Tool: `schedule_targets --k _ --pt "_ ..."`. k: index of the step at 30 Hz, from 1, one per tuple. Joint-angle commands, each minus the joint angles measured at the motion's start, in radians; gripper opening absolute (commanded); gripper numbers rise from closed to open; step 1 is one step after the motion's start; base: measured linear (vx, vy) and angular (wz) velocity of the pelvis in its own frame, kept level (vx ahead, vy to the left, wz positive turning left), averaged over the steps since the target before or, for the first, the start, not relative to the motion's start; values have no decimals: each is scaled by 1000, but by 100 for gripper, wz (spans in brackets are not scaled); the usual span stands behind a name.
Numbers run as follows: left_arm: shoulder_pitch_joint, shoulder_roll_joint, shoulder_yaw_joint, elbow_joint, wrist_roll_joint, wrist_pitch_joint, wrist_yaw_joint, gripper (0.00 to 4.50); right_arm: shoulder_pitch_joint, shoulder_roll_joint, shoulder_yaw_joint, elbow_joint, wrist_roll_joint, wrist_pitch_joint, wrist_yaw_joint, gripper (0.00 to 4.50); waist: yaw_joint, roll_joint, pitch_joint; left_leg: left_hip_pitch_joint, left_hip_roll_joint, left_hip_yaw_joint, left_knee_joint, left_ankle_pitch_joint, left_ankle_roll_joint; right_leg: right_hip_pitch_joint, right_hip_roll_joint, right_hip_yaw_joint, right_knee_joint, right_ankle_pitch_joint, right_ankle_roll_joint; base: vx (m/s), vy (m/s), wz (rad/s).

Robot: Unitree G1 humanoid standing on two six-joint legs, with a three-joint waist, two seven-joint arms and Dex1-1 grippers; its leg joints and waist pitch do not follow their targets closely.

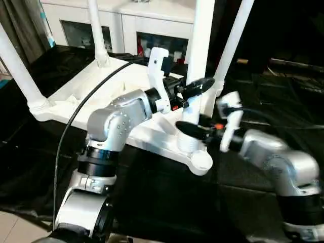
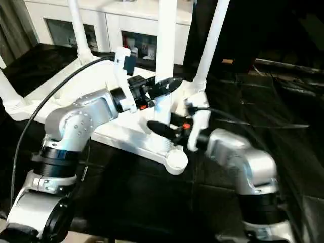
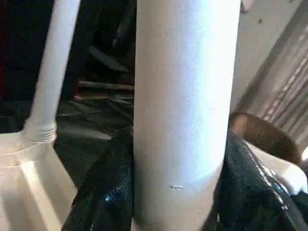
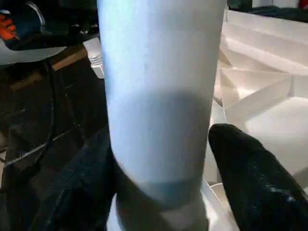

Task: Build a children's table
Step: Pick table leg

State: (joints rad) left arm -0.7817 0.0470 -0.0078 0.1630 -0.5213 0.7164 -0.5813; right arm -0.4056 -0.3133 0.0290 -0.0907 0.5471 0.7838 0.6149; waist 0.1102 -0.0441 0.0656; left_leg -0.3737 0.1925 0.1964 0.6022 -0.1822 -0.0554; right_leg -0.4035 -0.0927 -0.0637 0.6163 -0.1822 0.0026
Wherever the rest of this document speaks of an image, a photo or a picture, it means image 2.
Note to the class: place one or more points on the black work mat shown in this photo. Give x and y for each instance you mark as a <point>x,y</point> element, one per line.
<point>139,202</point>

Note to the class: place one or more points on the small gold tag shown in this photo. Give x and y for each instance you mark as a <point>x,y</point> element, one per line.
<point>227,60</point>

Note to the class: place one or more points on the white plastic table top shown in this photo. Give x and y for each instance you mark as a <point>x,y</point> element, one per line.
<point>50,86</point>

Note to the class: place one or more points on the white glass-door cabinet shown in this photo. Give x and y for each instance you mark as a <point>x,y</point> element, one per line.
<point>114,17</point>

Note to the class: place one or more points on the white plastic table leg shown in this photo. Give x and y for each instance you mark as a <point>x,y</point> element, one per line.
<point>79,30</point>
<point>212,38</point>
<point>165,38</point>
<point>8,88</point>

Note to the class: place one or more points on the black backdrop cloth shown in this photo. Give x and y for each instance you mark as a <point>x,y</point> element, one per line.
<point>265,27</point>

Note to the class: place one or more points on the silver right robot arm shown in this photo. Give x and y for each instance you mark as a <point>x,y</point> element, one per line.
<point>240,157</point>

